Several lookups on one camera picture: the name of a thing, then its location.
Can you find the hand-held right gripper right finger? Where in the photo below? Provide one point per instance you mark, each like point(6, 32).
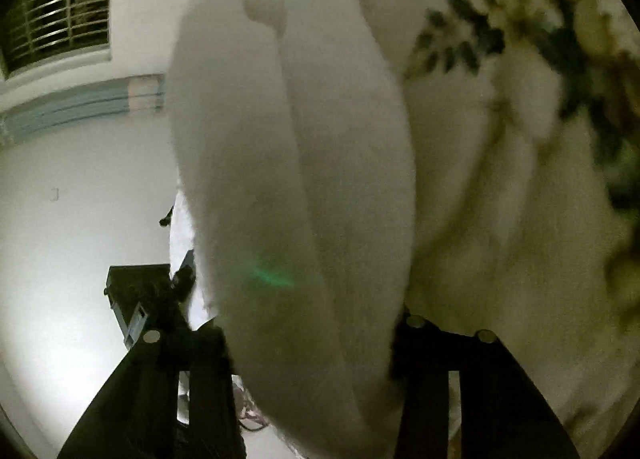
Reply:
point(480, 389)

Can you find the white knit sweater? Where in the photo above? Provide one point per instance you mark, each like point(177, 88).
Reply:
point(300, 164)

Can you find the grey-green striped curtain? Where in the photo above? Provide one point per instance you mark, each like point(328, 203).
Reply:
point(75, 106)

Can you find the barred window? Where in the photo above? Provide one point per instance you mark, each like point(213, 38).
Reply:
point(60, 14)

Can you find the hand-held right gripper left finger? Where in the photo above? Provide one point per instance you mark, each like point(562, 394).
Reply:
point(145, 389)

